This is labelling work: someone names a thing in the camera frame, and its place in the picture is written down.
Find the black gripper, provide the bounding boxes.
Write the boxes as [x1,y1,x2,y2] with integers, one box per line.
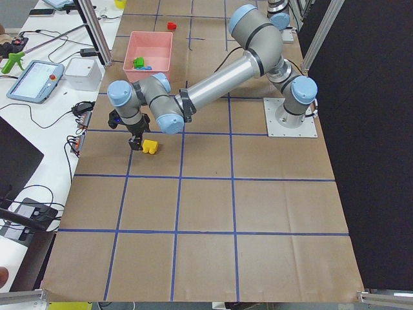
[108,110,150,151]

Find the yellow toy block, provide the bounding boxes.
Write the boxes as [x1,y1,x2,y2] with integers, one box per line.
[142,139,159,154]

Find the blue toy block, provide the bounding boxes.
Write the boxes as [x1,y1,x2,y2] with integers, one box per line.
[134,66,153,70]

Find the green toy block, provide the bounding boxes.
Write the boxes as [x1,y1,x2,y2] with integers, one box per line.
[133,57,145,69]

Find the red toy block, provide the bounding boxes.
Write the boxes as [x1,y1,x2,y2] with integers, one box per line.
[166,22,177,30]

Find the white cube box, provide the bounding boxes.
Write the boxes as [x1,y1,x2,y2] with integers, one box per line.
[65,57,102,91]

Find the pink plastic box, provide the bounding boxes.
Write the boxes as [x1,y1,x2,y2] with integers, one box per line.
[123,31,173,82]

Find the black power adapter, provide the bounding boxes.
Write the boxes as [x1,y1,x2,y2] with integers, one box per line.
[79,48,97,57]

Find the teach pendant tablet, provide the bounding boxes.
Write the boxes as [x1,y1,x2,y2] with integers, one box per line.
[6,60,65,104]

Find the green grabber tool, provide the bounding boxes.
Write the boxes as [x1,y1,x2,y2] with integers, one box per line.
[1,51,25,74]

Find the black smartphone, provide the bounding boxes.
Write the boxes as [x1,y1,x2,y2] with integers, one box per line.
[29,8,55,16]

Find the aluminium frame post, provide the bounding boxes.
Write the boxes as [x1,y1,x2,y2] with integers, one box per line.
[74,0,112,67]

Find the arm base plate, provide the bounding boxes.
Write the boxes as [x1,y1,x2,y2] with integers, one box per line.
[281,28,294,44]
[263,98,318,138]

